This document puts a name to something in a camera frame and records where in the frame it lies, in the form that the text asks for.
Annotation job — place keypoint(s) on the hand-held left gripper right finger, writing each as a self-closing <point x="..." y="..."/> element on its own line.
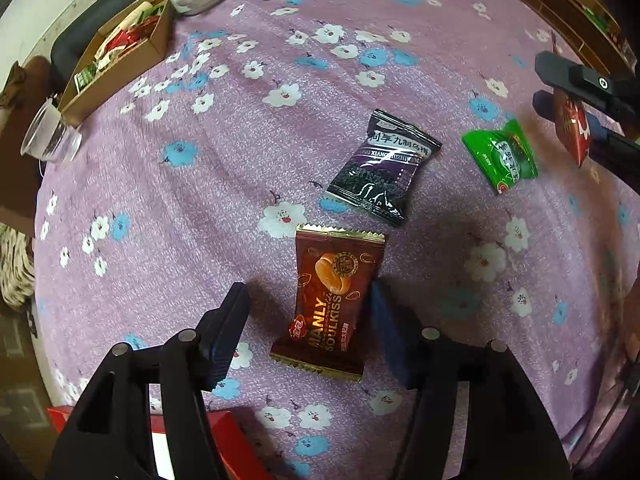
<point x="395" y="340"/>

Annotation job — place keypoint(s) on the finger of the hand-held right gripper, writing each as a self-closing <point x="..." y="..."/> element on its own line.
<point x="615" y="152"/>
<point x="585" y="80"/>

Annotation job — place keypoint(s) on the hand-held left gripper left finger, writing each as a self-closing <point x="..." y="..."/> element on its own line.
<point x="227" y="340"/>

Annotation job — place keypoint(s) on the dark red snack packet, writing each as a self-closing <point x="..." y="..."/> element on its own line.
<point x="575" y="125"/>

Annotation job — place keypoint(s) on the brown coffee candy packet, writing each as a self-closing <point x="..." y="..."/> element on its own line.
<point x="325" y="300"/>

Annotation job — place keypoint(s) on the red gift box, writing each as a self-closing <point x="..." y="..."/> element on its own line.
<point x="235" y="440"/>

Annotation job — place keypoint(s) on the wooden cabinet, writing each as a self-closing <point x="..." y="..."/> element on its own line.
<point x="550" y="0"/>

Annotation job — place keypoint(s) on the green snack packet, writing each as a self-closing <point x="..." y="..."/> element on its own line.
<point x="500" y="157"/>

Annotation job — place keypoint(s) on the dark purple plum packet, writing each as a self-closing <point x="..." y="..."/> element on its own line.
<point x="385" y="170"/>

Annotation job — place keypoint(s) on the striped cloth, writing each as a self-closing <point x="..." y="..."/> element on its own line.
<point x="15" y="270"/>

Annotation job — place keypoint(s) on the clear plastic cup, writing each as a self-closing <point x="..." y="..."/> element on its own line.
<point x="47" y="132"/>

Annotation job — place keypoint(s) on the cardboard tray box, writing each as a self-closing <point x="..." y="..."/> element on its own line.
<point x="120" y="80"/>

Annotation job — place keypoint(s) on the pile of assorted packets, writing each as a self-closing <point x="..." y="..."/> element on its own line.
<point x="120" y="40"/>

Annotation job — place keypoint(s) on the dark blue cushion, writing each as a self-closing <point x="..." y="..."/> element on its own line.
<point x="70" y="60"/>

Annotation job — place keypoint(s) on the brown cloth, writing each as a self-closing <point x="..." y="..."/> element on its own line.
<point x="20" y="80"/>

